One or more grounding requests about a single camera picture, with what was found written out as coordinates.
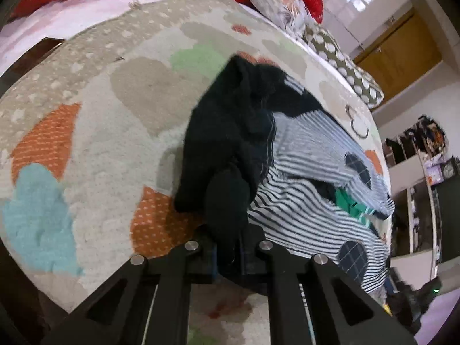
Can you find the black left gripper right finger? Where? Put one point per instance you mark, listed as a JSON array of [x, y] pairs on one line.
[[313, 301]]

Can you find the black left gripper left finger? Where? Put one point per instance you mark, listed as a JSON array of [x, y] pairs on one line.
[[146, 301]]

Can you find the dark navy striped pants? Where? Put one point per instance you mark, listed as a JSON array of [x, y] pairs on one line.
[[260, 148]]

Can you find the cluttered white shelf unit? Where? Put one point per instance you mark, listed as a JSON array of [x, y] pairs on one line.
[[414, 158]]

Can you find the small black clock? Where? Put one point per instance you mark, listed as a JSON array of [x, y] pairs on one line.
[[449, 169]]

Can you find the heart patterned bed quilt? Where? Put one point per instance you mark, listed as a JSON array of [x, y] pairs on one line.
[[92, 137]]

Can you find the wooden door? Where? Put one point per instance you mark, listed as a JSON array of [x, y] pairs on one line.
[[401, 55]]

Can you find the olive white dotted pillow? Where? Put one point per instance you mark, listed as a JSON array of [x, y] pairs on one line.
[[323, 43]]

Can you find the grey floral pillow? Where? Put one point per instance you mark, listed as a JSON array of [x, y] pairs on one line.
[[291, 16]]

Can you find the glossy white wardrobe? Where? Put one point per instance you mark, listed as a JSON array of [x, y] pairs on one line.
[[356, 23]]

